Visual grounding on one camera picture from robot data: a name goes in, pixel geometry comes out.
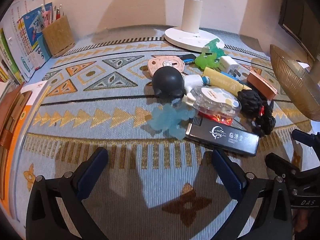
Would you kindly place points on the brown leather notebook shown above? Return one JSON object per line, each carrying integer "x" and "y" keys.
{"x": 12, "y": 107}

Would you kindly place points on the pink oval gadget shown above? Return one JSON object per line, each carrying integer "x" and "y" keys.
{"x": 165, "y": 61}

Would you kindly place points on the black wall television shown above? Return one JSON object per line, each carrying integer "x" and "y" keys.
{"x": 298, "y": 20}

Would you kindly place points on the light blue jelly toy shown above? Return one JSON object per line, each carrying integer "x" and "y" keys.
{"x": 168, "y": 119}

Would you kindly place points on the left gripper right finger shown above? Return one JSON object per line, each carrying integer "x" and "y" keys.
{"x": 274, "y": 218}

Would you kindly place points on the black knitted ball charm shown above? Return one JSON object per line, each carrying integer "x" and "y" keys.
{"x": 259, "y": 110}

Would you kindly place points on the light green dinosaur toy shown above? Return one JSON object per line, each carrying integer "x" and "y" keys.
{"x": 204, "y": 60}

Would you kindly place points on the black rectangular case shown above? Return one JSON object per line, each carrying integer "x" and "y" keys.
{"x": 214, "y": 134}

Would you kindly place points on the yellow highlighter block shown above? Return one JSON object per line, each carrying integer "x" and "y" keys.
{"x": 229, "y": 84}

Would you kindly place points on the blue rectangular lighter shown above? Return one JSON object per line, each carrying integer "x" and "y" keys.
{"x": 229, "y": 75}

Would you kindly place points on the black-headed toy figure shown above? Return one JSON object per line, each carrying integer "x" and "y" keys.
{"x": 169, "y": 83}

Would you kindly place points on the person right hand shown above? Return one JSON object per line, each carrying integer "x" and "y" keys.
{"x": 300, "y": 219}

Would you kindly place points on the white desk lamp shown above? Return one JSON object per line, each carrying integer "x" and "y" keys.
{"x": 188, "y": 35}

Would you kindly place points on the dark green dinosaur toy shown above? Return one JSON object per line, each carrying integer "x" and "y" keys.
{"x": 214, "y": 49}

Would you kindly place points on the black blue utility knife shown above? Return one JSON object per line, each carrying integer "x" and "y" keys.
{"x": 187, "y": 58}

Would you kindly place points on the standing booklets stack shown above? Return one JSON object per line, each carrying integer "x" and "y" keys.
{"x": 22, "y": 30}

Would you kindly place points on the amber ribbed glass bowl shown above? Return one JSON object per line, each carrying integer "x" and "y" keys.
{"x": 300, "y": 85}

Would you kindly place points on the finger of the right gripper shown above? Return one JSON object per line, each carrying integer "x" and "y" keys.
{"x": 280, "y": 166}
{"x": 311, "y": 140}

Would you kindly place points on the white power adapter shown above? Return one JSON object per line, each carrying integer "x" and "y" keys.
{"x": 229, "y": 66}

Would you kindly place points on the orange brown box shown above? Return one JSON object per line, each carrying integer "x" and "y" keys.
{"x": 262, "y": 85}

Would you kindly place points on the red candy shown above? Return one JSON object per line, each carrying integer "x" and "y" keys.
{"x": 217, "y": 118}

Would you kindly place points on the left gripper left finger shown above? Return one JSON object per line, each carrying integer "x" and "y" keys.
{"x": 44, "y": 219}

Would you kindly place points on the cork pen holder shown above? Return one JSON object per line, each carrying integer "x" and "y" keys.
{"x": 59, "y": 37}

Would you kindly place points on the orange white book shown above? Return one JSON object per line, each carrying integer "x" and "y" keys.
{"x": 39, "y": 91}

